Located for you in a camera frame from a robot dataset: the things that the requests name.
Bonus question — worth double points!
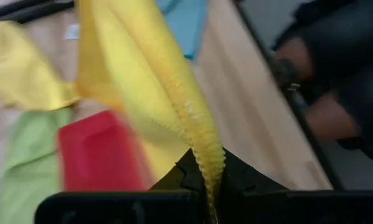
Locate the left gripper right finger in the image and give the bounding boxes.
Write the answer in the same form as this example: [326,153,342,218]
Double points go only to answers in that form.
[220,148,289,192]

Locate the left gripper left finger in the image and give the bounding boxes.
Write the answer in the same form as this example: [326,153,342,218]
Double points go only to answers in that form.
[150,148,206,192]

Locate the yellow microfiber towel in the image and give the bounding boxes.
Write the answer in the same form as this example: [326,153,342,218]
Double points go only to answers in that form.
[0,21,81,112]
[75,0,227,224]

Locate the teal blue microfiber towel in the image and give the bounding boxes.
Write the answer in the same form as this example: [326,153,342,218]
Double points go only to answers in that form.
[154,0,209,60]

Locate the green microfiber towel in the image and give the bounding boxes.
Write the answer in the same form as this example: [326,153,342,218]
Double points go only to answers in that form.
[0,107,75,224]

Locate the pink plastic bin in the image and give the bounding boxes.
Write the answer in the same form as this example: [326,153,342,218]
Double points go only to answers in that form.
[57,109,158,192]

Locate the person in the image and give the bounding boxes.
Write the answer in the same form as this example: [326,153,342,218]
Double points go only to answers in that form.
[271,0,373,162]

